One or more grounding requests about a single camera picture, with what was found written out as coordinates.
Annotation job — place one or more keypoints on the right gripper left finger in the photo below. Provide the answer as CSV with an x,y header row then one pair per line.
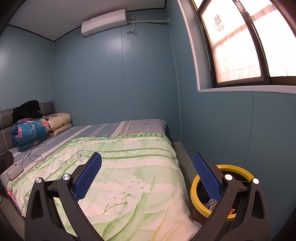
x,y
43,222

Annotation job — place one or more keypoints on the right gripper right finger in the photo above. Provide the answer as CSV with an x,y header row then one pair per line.
x,y
232,187

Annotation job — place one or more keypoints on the orange snack wrapper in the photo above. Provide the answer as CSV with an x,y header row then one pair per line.
x,y
232,211

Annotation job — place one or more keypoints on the short purple foam net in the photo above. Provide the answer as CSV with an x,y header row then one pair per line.
x,y
211,204

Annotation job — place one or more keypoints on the grey power strip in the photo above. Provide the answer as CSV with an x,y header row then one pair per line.
x,y
14,171

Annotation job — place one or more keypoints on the blue floral folded blanket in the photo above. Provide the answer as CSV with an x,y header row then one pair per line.
x,y
30,133

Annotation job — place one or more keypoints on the grey padded headboard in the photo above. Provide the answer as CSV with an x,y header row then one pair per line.
x,y
6,142

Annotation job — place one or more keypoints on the black clothing pile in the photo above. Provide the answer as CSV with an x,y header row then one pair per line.
x,y
30,109

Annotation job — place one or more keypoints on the beige folded blanket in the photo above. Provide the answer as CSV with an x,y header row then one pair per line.
x,y
59,123

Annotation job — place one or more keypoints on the green floral quilt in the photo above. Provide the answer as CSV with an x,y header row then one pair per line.
x,y
139,192

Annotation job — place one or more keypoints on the white air conditioner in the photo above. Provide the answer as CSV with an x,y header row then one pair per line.
x,y
104,22

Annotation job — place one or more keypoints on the air conditioner pipe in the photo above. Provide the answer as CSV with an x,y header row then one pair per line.
x,y
132,24

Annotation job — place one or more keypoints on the window with dark frame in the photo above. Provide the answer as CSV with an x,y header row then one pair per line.
x,y
242,45

